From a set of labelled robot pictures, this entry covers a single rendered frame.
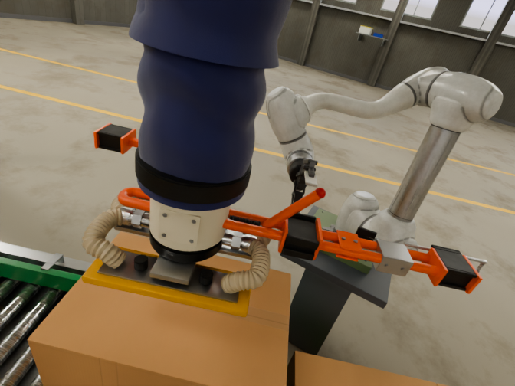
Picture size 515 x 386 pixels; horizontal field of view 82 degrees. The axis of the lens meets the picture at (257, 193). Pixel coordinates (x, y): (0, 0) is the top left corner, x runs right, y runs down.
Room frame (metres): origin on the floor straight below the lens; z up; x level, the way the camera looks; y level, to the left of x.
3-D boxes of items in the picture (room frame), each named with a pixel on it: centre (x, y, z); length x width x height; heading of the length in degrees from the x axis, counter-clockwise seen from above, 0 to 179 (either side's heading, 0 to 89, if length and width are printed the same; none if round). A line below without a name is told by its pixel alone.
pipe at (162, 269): (0.52, 0.14, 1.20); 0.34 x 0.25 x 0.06; 92
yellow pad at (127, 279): (0.43, 0.13, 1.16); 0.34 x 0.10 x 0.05; 92
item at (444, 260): (0.54, -0.46, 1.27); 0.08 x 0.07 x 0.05; 92
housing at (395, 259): (0.54, -0.33, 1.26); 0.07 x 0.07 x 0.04; 2
